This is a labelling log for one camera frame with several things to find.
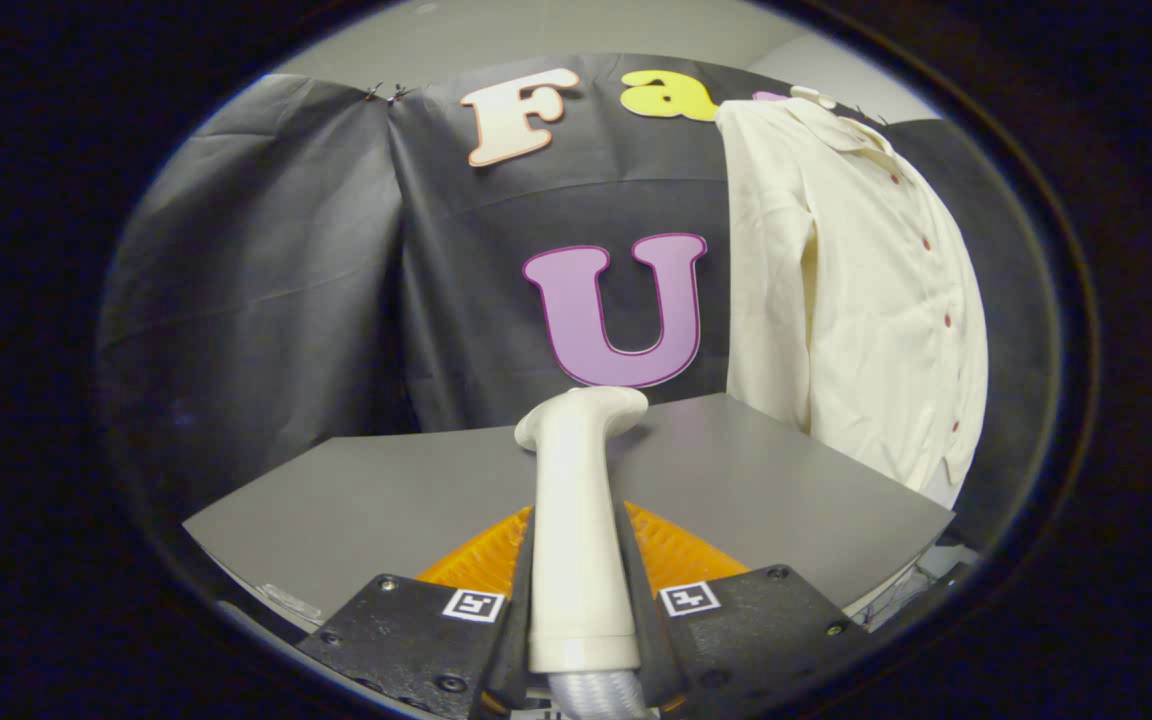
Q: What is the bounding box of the cream button shirt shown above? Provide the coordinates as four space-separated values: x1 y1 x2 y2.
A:
715 90 989 493

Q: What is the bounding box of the black backdrop cloth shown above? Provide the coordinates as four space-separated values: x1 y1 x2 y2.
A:
96 52 1062 546

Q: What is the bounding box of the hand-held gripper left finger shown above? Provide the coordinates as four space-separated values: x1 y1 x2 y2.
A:
296 505 537 720

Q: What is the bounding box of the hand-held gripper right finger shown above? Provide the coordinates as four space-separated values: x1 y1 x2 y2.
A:
621 500 872 720

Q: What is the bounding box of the grey cabinet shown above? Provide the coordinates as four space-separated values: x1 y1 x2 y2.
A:
182 392 957 641

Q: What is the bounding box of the white garment steamer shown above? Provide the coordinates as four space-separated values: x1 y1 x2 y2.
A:
514 387 652 720

